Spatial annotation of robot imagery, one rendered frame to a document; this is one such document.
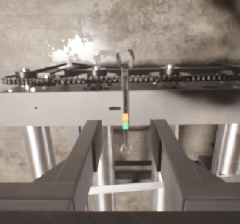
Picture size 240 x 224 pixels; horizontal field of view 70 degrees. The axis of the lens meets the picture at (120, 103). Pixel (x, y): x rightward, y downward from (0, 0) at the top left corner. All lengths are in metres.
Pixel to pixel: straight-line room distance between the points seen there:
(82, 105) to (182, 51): 1.32
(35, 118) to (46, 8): 1.33
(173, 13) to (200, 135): 1.17
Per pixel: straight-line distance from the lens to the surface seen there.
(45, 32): 1.71
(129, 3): 1.61
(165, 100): 0.43
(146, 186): 0.89
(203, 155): 2.05
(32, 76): 0.79
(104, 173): 0.86
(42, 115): 0.48
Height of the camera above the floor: 1.57
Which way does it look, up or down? 72 degrees down
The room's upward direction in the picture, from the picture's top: 175 degrees counter-clockwise
